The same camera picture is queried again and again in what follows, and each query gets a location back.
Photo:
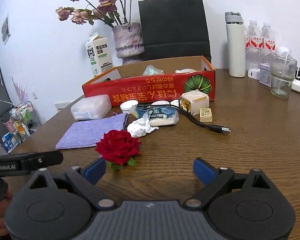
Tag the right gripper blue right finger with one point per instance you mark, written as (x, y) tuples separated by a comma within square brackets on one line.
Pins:
[(205, 172)]

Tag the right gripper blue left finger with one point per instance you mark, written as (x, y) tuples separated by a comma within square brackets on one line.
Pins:
[(94, 171)]

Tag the red artificial rose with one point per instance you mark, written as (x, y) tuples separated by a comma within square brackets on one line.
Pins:
[(118, 149)]

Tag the purple cloth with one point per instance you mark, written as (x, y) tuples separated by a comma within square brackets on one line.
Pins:
[(83, 134)]

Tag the small beige block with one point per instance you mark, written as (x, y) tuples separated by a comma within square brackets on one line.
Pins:
[(205, 115)]

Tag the white tissue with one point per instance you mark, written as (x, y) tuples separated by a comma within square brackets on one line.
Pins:
[(140, 128)]

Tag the clear plastic wipes pack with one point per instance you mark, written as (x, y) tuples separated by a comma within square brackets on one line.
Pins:
[(91, 108)]

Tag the white round lid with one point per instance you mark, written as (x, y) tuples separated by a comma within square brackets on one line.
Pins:
[(128, 106)]

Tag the blue white snack bag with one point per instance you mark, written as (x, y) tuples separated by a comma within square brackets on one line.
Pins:
[(157, 115)]

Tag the iridescent wrapper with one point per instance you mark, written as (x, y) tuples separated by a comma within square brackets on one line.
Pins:
[(151, 70)]

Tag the person's left hand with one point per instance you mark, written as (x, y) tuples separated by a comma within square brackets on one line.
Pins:
[(4, 204)]

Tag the blue white package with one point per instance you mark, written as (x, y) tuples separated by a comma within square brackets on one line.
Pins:
[(9, 142)]

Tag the metal storage rack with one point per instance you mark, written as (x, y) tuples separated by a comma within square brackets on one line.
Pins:
[(21, 120)]

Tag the red cardboard box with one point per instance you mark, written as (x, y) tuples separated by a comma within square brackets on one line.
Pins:
[(126, 82)]

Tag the white usb charger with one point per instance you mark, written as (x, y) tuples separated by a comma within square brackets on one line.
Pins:
[(254, 73)]

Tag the white green milk carton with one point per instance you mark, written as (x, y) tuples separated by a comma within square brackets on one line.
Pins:
[(99, 54)]

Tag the small white tin box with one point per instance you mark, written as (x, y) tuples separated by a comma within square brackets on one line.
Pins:
[(265, 74)]

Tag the clear drinking glass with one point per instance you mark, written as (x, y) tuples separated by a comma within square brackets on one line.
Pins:
[(282, 70)]

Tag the black paper bag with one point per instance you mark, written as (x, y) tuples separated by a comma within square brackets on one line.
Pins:
[(174, 28)]

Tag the white thermos bottle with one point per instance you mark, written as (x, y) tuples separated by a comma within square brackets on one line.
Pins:
[(236, 47)]

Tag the dried pink flowers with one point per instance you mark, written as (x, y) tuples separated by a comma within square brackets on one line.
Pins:
[(111, 12)]

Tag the white wall panel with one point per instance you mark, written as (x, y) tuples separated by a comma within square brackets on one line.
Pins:
[(61, 105)]

